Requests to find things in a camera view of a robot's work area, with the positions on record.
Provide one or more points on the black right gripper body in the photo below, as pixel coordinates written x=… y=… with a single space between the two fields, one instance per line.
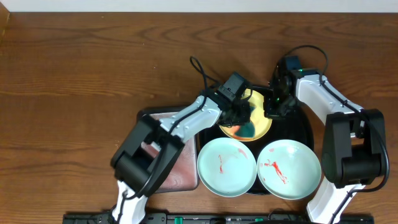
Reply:
x=279 y=107

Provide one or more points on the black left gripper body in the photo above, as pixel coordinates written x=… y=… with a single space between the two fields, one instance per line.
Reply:
x=237 y=115

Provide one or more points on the green yellow sponge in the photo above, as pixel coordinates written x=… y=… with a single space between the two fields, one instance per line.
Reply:
x=244 y=127

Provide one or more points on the yellow plate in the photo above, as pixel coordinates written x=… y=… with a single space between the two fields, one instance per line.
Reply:
x=261 y=123

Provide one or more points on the pale green plate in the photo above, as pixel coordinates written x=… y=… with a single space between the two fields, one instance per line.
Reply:
x=226 y=167
x=289 y=169

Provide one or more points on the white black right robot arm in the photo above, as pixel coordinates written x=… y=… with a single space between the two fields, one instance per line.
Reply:
x=354 y=155

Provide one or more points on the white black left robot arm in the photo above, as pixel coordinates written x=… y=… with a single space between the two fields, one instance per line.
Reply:
x=151 y=149

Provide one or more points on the round black tray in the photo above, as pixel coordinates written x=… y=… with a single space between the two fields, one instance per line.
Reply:
x=295 y=126

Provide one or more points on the rectangular black soapy water tray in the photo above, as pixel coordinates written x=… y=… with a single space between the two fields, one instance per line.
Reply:
x=183 y=176

